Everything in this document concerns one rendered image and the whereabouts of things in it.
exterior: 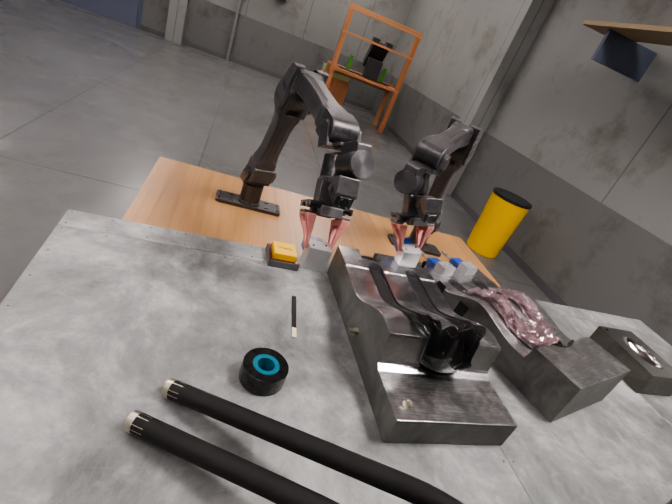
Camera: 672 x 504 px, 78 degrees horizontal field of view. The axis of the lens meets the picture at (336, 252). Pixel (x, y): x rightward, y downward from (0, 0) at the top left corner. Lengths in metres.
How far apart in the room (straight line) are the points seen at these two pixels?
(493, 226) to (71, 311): 3.72
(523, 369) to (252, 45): 9.04
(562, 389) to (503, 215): 3.16
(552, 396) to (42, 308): 1.01
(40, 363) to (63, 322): 0.09
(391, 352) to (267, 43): 9.07
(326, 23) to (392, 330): 9.14
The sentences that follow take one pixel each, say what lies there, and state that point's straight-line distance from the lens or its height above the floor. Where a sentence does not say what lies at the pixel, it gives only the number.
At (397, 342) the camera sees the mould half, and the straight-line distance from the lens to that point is 0.78.
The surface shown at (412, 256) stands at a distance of 1.09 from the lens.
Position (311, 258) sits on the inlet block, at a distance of 0.86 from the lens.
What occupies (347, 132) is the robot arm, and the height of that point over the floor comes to 1.18.
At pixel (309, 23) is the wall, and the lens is 9.67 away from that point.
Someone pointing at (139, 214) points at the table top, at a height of 0.80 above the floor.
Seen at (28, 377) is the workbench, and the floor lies 0.80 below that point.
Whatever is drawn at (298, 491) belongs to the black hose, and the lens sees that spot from 0.58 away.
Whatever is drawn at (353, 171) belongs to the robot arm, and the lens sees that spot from 0.80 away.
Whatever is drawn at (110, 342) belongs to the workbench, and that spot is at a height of 0.80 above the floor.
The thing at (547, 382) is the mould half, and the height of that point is 0.87.
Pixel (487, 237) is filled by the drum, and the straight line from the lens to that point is 4.18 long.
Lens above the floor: 1.35
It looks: 27 degrees down
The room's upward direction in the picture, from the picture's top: 23 degrees clockwise
